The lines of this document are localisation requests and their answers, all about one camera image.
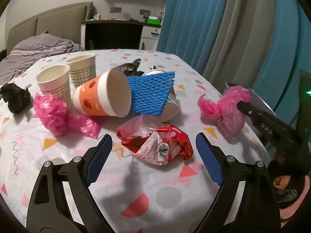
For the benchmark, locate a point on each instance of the white drawer cabinet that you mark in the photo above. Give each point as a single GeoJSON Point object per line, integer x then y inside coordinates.
{"type": "Point", "coordinates": [148, 37]}

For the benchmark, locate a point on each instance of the brown paper cup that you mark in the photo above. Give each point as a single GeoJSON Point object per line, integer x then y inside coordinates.
{"type": "Point", "coordinates": [173, 109]}

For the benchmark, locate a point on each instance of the blue and grey curtain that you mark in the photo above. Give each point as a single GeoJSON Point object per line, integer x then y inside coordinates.
{"type": "Point", "coordinates": [194, 24]}

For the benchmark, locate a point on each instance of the green box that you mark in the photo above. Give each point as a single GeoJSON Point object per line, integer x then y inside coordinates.
{"type": "Point", "coordinates": [154, 20]}

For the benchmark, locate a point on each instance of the grey plastic bin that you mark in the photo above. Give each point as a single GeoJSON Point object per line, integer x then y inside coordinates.
{"type": "Point", "coordinates": [260, 102]}

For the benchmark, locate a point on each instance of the red foil wrapper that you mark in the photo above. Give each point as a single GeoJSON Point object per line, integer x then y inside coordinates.
{"type": "Point", "coordinates": [179, 138]}

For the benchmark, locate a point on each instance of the dark desk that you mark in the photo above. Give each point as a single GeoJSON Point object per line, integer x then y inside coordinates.
{"type": "Point", "coordinates": [111, 35]}

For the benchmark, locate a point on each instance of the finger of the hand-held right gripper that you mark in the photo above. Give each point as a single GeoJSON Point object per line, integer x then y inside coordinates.
{"type": "Point", "coordinates": [264, 121]}

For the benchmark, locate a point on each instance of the beige padded headboard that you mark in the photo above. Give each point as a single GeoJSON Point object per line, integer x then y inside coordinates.
{"type": "Point", "coordinates": [60, 17]}

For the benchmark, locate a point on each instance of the person's right forearm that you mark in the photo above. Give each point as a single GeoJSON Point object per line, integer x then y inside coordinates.
{"type": "Point", "coordinates": [295, 213]}

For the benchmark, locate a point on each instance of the pink plastic bag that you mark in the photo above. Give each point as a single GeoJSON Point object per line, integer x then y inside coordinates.
{"type": "Point", "coordinates": [228, 121]}
{"type": "Point", "coordinates": [53, 111]}

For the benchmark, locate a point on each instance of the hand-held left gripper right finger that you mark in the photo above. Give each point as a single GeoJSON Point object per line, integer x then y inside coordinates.
{"type": "Point", "coordinates": [207, 155]}

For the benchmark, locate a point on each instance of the person's right hand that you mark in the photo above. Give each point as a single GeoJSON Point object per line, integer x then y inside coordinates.
{"type": "Point", "coordinates": [280, 182]}

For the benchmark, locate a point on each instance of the clear plastic bag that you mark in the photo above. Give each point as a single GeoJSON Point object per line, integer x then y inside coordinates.
{"type": "Point", "coordinates": [136, 126]}

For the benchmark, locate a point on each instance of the blue foam net sleeve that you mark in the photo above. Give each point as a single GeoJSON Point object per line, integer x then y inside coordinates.
{"type": "Point", "coordinates": [148, 94]}

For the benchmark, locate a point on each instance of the orange apple print paper cup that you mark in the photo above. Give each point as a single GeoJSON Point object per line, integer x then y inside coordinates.
{"type": "Point", "coordinates": [90, 97]}

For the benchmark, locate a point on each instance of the black plastic bag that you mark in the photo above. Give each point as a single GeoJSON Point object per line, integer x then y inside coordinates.
{"type": "Point", "coordinates": [130, 68]}
{"type": "Point", "coordinates": [14, 97]}

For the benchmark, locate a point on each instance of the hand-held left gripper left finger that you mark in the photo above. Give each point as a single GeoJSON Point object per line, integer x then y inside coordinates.
{"type": "Point", "coordinates": [100, 154]}

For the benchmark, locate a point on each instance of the white grid paper cup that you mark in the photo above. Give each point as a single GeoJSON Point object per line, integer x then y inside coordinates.
{"type": "Point", "coordinates": [53, 85]}
{"type": "Point", "coordinates": [82, 68]}

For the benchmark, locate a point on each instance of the wall socket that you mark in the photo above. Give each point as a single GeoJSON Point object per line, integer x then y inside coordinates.
{"type": "Point", "coordinates": [115, 9]}
{"type": "Point", "coordinates": [145, 12]}

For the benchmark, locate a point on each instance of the white dotted plastic bag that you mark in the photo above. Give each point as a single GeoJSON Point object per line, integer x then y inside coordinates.
{"type": "Point", "coordinates": [151, 150]}

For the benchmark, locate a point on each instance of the purple striped blanket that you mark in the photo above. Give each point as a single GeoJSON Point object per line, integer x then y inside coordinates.
{"type": "Point", "coordinates": [36, 48]}

